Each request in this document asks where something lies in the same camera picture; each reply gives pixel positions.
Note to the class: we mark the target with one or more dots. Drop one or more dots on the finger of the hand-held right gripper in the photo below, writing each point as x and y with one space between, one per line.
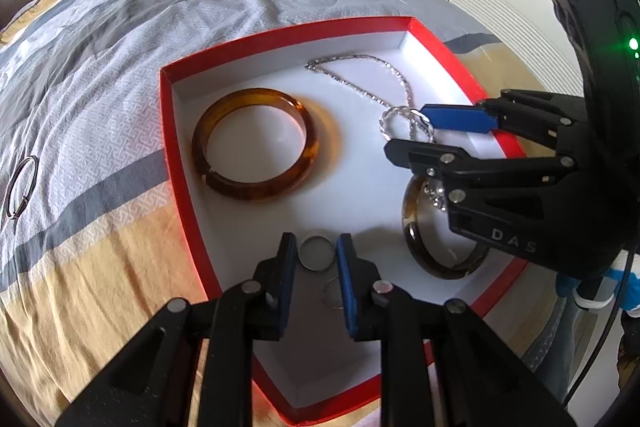
420 154
457 118

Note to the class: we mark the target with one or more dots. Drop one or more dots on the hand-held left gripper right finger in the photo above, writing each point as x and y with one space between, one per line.
347 287

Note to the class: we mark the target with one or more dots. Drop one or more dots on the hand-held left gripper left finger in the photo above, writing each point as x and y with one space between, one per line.
287 287

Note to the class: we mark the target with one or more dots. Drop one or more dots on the red cardboard box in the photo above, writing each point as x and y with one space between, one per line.
360 192

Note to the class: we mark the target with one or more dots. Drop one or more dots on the olive brown bangle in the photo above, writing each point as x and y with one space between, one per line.
411 232

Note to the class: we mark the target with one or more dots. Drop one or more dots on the amber resin bangle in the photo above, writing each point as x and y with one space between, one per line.
200 142

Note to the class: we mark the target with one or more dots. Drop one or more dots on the striped duvet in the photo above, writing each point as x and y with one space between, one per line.
100 82

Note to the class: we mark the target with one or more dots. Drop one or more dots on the thin silver bangle with clasp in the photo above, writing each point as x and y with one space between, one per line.
11 202

